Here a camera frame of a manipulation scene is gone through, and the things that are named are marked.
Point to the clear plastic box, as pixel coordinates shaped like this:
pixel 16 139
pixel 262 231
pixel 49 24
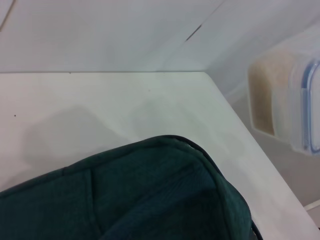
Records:
pixel 280 100

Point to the dark teal insulated lunch bag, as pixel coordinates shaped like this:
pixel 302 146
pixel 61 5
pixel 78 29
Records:
pixel 125 195

